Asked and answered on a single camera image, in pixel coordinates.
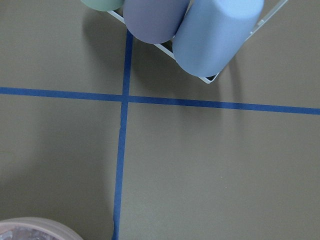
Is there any purple cup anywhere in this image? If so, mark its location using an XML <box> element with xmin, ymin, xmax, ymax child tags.
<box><xmin>123</xmin><ymin>0</ymin><xmax>190</xmax><ymax>44</ymax></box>

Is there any light blue cup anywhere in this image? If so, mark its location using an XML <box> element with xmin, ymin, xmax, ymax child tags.
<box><xmin>172</xmin><ymin>0</ymin><xmax>264</xmax><ymax>78</ymax></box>

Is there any green cup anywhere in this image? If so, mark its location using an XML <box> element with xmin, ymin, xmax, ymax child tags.
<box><xmin>81</xmin><ymin>0</ymin><xmax>124</xmax><ymax>12</ymax></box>

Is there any pink bowl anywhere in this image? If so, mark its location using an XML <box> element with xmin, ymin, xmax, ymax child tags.
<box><xmin>0</xmin><ymin>217</ymin><xmax>82</xmax><ymax>240</ymax></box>

